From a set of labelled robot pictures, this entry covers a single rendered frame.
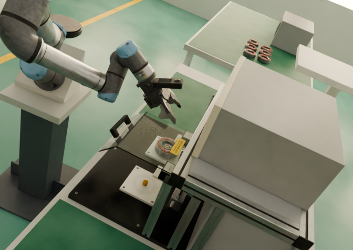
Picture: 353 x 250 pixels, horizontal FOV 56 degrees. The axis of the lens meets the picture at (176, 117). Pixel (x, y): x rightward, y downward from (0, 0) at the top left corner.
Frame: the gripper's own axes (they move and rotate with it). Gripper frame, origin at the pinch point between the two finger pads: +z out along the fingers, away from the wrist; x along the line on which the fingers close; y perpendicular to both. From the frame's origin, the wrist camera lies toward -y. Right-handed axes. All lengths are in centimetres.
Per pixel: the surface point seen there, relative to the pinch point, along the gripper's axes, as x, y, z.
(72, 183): 27.7, 40.9, -4.4
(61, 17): -148, 113, -59
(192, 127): -34.9, 15.5, 26.9
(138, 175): 15.5, 23.8, 10.9
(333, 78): -56, -58, 44
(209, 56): -138, 18, 29
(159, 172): 19.6, 11.5, 10.3
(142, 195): 24.9, 21.1, 14.1
